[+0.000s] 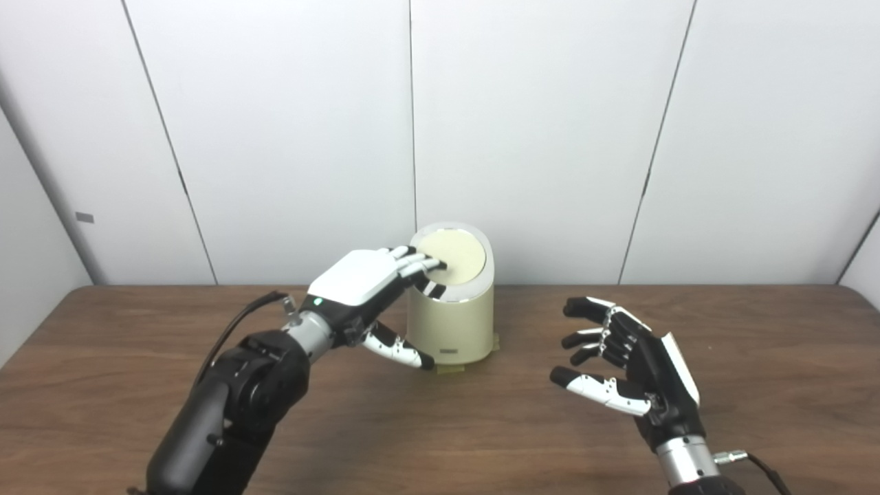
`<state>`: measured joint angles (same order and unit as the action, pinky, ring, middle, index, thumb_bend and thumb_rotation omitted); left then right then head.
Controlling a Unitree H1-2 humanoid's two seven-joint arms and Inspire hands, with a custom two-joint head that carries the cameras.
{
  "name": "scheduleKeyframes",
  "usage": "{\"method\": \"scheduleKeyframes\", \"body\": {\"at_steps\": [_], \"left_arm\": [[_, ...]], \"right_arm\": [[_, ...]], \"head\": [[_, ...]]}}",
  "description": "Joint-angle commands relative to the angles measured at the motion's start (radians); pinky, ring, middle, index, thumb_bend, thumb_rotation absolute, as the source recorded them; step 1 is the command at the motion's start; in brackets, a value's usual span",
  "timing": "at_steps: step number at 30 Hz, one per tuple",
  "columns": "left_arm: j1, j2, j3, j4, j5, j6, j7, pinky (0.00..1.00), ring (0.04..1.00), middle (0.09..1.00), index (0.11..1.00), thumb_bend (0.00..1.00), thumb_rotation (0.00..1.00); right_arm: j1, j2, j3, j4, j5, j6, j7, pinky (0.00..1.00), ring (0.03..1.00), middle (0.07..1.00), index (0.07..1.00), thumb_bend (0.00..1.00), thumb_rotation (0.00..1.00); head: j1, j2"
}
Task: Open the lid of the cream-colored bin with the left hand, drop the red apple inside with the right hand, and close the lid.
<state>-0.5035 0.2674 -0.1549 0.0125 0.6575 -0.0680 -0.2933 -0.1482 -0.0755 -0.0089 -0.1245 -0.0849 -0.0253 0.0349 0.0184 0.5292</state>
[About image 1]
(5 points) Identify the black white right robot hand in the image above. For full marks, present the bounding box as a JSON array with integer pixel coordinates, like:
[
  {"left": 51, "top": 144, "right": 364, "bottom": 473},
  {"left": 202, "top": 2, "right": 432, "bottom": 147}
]
[{"left": 549, "top": 296, "right": 707, "bottom": 451}]

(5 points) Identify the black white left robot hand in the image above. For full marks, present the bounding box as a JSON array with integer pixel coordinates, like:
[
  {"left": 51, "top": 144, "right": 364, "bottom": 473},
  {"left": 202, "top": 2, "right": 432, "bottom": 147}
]
[{"left": 297, "top": 245, "right": 449, "bottom": 371}]

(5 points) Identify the cream round bin lid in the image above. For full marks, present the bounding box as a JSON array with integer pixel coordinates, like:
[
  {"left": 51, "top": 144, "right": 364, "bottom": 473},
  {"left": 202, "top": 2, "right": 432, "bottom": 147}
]
[{"left": 415, "top": 230, "right": 487, "bottom": 285}]

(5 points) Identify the cream-colored bin body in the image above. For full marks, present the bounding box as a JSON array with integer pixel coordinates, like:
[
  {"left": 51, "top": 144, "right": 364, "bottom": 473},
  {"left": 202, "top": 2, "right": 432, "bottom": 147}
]
[{"left": 406, "top": 221, "right": 495, "bottom": 365}]

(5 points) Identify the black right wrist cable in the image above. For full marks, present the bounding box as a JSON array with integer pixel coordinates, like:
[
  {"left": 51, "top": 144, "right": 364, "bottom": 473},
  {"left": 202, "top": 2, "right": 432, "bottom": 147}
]
[{"left": 714, "top": 450, "right": 791, "bottom": 495}]

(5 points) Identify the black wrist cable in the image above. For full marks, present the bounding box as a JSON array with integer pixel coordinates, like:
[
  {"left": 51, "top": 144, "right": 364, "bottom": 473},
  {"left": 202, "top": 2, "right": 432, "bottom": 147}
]
[
  {"left": 714, "top": 450, "right": 791, "bottom": 495},
  {"left": 195, "top": 291, "right": 296, "bottom": 386}
]

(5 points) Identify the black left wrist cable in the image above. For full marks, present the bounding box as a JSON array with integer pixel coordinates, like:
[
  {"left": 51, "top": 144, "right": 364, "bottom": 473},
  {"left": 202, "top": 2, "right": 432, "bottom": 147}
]
[{"left": 195, "top": 291, "right": 296, "bottom": 386}]

